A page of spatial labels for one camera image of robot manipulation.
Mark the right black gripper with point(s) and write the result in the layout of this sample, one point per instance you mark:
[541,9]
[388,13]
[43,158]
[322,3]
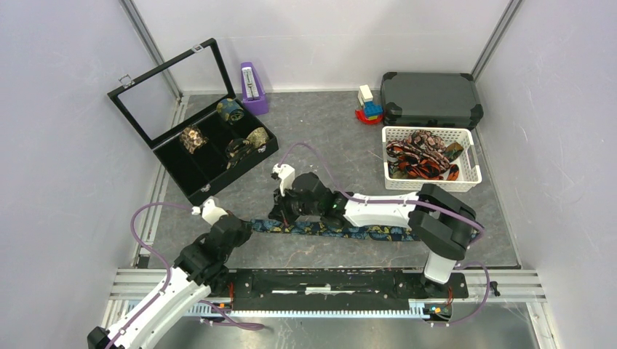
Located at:
[279,209]

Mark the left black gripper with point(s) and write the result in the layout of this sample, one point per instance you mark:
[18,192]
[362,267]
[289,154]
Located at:
[244,233]

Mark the blue yellow patterned tie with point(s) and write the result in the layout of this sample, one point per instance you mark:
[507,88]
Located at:
[370,232]

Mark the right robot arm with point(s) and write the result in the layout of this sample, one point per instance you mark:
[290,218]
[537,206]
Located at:
[445,224]

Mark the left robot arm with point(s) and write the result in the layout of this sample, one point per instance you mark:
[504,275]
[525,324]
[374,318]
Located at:
[199,270]

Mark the rolled olive gold tie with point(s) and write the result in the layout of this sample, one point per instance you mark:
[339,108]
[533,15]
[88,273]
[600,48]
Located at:
[258,137]

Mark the black tie display box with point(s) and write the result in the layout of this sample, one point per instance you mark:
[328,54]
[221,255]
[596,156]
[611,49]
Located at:
[183,92]

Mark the rolled brown floral tie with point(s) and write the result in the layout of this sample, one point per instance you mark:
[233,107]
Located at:
[192,139]

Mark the colourful toy block stack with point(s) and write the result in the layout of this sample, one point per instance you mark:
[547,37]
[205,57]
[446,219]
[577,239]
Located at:
[368,112]

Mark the purple metronome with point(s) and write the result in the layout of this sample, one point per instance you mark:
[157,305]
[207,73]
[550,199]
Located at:
[253,93]

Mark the rolled teal tie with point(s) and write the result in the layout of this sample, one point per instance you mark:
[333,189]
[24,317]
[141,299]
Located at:
[230,110]

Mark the orange black tie pile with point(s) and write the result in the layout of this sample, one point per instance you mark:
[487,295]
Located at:
[423,156]

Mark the white plastic basket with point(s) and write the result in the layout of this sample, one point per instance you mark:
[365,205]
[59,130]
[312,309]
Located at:
[470,174]

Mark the dark grey hard case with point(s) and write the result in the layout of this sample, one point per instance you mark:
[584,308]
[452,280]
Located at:
[449,100]

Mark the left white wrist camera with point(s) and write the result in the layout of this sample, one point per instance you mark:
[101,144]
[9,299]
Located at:
[209,211]

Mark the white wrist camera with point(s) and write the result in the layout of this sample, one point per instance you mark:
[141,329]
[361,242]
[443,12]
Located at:
[209,211]
[285,175]

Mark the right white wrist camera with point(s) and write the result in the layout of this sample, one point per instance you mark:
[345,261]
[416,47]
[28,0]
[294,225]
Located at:
[285,175]

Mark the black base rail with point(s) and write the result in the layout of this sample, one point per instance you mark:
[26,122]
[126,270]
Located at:
[334,289]

